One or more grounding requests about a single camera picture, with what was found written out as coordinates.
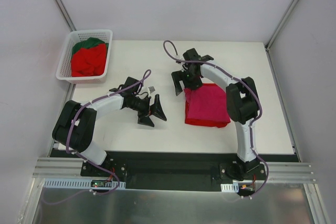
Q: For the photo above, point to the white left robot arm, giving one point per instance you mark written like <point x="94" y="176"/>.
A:
<point x="76" y="124"/>

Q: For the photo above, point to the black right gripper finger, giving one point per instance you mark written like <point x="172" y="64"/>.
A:
<point x="193" y="83"/>
<point x="177" y="78"/>

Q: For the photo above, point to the red t shirt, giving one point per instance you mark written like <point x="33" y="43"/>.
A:
<point x="207" y="123"/>
<point x="88" y="62"/>

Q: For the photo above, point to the white perforated plastic basket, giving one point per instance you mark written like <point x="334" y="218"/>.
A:
<point x="64" y="67"/>

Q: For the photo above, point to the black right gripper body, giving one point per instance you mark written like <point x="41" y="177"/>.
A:
<point x="187" y="74"/>

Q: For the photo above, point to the pink t shirt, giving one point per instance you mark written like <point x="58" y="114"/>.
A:
<point x="206" y="103"/>

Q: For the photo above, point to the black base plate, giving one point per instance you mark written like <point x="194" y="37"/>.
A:
<point x="174" y="171"/>

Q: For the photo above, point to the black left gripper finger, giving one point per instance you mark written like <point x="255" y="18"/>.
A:
<point x="144" y="119"/>
<point x="156" y="109"/>

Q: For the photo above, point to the right aluminium frame post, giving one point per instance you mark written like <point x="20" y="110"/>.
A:
<point x="281" y="24"/>

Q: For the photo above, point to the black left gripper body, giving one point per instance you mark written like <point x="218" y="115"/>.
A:
<point x="148" y="108"/>

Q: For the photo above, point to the left aluminium frame post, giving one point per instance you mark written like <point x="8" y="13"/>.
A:
<point x="65" y="15"/>

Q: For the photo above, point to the red t shirt in basket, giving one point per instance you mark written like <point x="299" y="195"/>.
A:
<point x="88" y="62"/>

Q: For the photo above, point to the green t shirt in basket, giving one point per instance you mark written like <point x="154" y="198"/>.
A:
<point x="87" y="44"/>

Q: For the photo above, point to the aluminium frame post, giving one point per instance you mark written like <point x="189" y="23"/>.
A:
<point x="65" y="15"/>
<point x="281" y="24"/>

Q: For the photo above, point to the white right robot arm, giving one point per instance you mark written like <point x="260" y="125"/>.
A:
<point x="242" y="101"/>

